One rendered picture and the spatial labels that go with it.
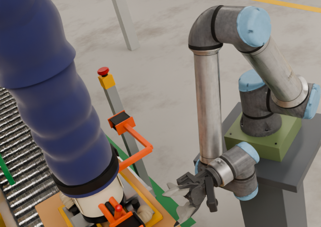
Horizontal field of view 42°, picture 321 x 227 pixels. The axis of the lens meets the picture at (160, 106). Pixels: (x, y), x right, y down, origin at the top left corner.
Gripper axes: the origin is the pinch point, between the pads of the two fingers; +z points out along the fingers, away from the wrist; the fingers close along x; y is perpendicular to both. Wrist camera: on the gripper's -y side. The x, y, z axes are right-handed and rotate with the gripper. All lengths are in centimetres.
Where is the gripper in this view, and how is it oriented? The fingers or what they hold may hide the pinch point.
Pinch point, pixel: (169, 213)
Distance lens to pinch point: 138.4
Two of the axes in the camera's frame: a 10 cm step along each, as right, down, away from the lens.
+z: -8.2, 4.8, -3.2
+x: -2.6, -8.0, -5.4
